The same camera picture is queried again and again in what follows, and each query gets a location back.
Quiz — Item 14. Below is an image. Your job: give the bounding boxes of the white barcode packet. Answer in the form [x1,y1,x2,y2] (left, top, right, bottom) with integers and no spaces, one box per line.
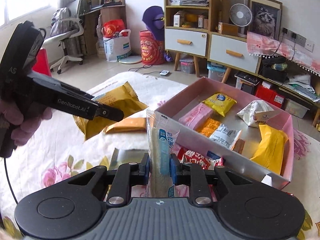
[209,124,241,150]

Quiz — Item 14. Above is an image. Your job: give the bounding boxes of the pink cloth on cabinet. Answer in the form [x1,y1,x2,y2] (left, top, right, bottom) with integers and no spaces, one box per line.
[247,32,319,76]

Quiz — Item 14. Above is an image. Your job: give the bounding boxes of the white desk fan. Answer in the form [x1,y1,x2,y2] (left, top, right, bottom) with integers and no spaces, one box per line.
[229,3,253,38]

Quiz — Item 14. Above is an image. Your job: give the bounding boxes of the yellow snack bag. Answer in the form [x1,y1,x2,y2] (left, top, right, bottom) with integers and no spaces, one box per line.
[250,125,288,175]
[73,82,148,140]

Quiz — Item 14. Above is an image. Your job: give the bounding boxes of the clear storage bin blue lid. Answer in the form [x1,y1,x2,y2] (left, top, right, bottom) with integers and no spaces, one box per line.
[207,61,226,82]

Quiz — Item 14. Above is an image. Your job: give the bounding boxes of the gold snack bar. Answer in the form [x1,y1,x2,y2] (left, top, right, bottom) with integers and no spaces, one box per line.
[103,118,146,134]

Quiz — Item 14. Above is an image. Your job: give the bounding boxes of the left hand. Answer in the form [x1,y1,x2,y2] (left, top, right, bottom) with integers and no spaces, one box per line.
[1,100,53,146]

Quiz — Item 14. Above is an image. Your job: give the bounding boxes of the pink cardboard box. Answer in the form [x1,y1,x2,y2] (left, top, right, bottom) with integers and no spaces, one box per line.
[148,77,294,189]

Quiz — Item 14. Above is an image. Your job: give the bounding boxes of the purple plush toy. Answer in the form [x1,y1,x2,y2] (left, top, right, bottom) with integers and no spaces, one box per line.
[142,5,173,62]

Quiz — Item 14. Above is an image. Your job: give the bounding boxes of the red storage box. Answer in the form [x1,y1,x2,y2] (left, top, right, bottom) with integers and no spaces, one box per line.
[255,85,285,108]

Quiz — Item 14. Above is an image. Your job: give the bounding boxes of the floral tablecloth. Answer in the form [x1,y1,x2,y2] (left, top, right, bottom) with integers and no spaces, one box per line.
[1,72,319,239]

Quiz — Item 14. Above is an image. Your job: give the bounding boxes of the white shopping bag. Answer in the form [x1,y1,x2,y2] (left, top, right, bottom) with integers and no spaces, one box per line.
[103,29,131,62]

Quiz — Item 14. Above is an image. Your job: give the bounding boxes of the clear rice cracker packet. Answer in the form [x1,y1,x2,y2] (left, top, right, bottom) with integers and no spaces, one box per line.
[146,110,180,198]

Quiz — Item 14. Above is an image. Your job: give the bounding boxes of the white snack packet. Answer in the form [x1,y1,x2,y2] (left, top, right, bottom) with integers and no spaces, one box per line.
[236,100,279,128]

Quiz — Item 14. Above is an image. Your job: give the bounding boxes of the white office chair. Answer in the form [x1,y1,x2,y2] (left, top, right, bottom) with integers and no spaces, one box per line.
[43,0,84,75]

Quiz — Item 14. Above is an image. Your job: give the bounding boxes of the pink snack bar packet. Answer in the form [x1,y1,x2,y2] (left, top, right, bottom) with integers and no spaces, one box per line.
[178,103,213,130]

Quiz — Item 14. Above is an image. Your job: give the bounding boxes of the small yellow blue packet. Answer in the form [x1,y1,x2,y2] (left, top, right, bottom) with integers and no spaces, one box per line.
[202,93,237,117]

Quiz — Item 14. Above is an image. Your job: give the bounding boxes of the red gift drum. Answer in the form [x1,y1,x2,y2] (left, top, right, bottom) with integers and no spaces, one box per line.
[139,30,165,66]

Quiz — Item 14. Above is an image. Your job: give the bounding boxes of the cat picture frame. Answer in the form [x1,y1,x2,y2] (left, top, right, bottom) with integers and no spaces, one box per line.
[248,0,283,40]

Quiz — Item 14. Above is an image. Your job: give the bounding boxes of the wooden tv cabinet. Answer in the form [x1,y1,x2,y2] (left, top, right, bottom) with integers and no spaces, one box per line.
[163,0,320,127]

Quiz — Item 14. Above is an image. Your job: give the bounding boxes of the red snack packet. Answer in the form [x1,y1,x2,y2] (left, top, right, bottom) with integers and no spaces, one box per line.
[178,148,225,170]

